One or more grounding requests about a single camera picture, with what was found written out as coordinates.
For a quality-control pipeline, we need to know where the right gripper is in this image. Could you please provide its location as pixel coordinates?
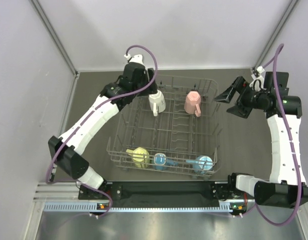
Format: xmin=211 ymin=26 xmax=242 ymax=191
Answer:
xmin=214 ymin=76 xmax=268 ymax=118

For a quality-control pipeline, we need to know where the white mug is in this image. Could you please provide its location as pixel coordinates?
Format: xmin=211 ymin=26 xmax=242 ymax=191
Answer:
xmin=149 ymin=90 xmax=166 ymax=117

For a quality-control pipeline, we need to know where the pink mug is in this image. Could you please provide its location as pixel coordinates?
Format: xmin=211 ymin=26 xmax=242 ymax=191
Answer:
xmin=184 ymin=90 xmax=201 ymax=117

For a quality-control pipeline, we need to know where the plain blue mug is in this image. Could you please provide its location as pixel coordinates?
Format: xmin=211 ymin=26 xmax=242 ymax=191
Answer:
xmin=186 ymin=155 xmax=213 ymax=175

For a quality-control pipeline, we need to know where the yellow mug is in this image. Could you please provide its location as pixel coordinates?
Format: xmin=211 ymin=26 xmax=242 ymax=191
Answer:
xmin=126 ymin=147 xmax=150 ymax=169

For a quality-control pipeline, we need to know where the blue floral mug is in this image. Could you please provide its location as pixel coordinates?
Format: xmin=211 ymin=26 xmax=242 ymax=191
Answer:
xmin=152 ymin=153 xmax=178 ymax=171

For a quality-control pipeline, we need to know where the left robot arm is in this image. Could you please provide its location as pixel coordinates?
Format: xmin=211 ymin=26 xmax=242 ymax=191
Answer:
xmin=48 ymin=61 xmax=157 ymax=199

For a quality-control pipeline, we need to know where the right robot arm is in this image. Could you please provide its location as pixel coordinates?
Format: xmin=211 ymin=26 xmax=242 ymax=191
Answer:
xmin=214 ymin=72 xmax=308 ymax=209

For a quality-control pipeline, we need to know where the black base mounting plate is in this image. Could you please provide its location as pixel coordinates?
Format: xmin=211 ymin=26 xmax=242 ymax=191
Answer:
xmin=79 ymin=180 xmax=243 ymax=201

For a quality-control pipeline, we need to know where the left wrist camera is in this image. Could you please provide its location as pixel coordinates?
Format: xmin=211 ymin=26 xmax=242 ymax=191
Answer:
xmin=124 ymin=53 xmax=144 ymax=65

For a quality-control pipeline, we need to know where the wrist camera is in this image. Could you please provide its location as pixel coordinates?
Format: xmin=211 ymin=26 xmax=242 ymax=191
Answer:
xmin=249 ymin=66 xmax=265 ymax=92
xmin=124 ymin=53 xmax=144 ymax=65

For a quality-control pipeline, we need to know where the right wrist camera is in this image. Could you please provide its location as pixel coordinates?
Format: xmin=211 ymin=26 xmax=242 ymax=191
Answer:
xmin=249 ymin=66 xmax=265 ymax=92

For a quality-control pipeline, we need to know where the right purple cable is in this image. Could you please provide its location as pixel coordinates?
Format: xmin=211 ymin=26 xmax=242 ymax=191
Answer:
xmin=232 ymin=43 xmax=302 ymax=226

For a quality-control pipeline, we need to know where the purple cable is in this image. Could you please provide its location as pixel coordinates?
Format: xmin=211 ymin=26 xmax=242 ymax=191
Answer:
xmin=45 ymin=44 xmax=113 ymax=217
xmin=232 ymin=43 xmax=302 ymax=226

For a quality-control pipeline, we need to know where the grey wire dish rack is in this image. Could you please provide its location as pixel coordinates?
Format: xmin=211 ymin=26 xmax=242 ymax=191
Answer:
xmin=107 ymin=75 xmax=222 ymax=180

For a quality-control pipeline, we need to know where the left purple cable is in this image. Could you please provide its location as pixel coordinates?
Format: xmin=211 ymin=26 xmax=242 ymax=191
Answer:
xmin=45 ymin=44 xmax=113 ymax=217

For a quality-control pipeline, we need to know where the aluminium frame rail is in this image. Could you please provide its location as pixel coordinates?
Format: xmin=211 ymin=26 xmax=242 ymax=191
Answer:
xmin=34 ymin=182 xmax=256 ymax=218

